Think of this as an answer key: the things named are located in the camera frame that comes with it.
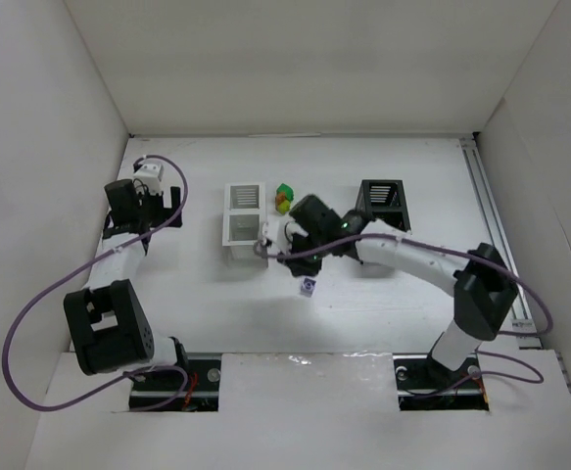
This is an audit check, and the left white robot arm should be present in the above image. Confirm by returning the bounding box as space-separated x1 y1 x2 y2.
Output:
64 178 188 375

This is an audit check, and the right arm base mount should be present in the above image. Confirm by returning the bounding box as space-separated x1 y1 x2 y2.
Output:
393 353 490 411

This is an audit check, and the black two-cell container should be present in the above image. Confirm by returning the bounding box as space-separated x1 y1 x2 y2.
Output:
355 179 410 235

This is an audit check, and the white two-cell container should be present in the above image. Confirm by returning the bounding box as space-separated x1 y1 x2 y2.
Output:
221 182 268 268

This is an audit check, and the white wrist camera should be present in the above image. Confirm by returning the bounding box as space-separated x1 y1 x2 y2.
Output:
132 163 164 196
259 219 293 254

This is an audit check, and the green lego cube top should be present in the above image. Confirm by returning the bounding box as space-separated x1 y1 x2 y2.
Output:
276 183 294 201

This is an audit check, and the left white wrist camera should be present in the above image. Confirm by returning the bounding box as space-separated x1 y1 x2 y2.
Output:
132 163 164 196

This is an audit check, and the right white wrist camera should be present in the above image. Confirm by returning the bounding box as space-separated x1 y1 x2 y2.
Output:
259 219 293 254

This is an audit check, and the aluminium rail right side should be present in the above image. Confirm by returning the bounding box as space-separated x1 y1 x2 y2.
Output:
459 134 544 350

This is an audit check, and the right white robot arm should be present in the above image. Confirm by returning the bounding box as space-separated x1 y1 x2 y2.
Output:
261 195 518 374

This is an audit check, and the purple lego square brick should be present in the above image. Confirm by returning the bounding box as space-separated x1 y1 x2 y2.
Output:
300 277 316 298

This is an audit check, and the yellow-green lego brick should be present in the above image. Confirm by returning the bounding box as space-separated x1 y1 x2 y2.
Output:
276 200 291 214

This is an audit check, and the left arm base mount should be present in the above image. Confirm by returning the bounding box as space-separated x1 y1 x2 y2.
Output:
128 354 222 413

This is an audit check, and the white foam front board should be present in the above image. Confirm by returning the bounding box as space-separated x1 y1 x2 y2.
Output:
26 351 571 469

